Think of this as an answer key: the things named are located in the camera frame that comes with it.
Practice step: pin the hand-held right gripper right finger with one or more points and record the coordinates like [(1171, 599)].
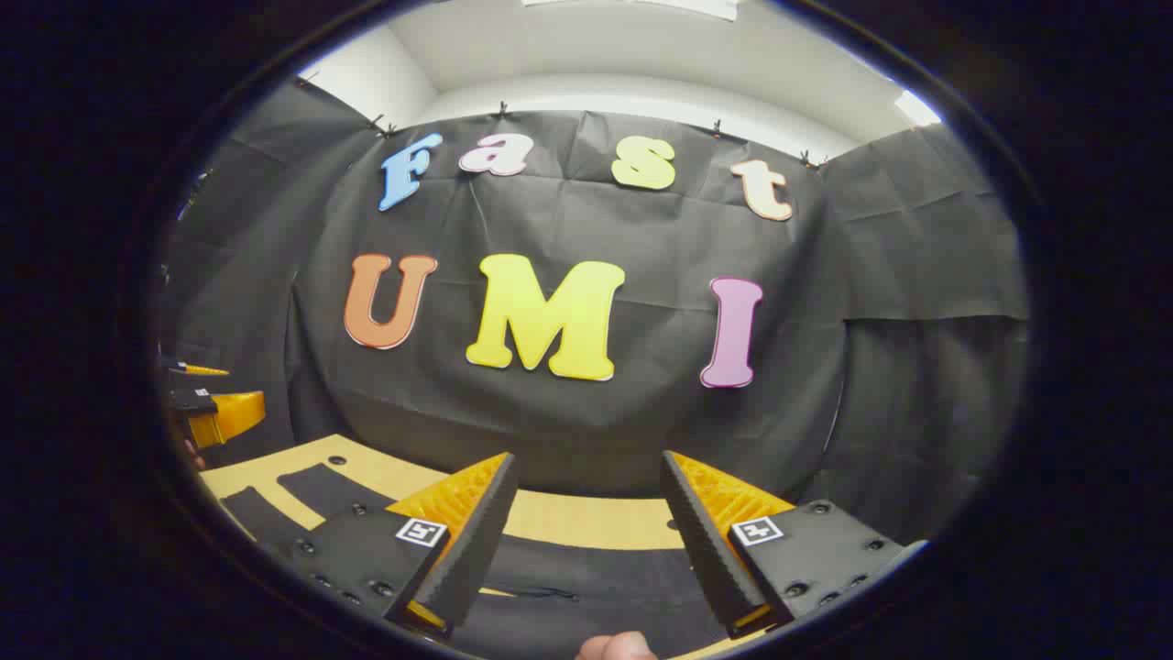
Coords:
[(701, 541)]

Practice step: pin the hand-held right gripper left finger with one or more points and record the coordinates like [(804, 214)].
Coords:
[(476, 541)]

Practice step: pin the dark grey jeans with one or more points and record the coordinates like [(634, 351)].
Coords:
[(586, 600)]

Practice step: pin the ceiling light panel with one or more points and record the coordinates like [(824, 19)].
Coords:
[(632, 7), (916, 108)]

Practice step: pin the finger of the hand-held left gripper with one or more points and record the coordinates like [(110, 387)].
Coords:
[(234, 414), (188, 368)]

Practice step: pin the black backdrop cloth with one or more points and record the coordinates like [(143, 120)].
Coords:
[(641, 238)]

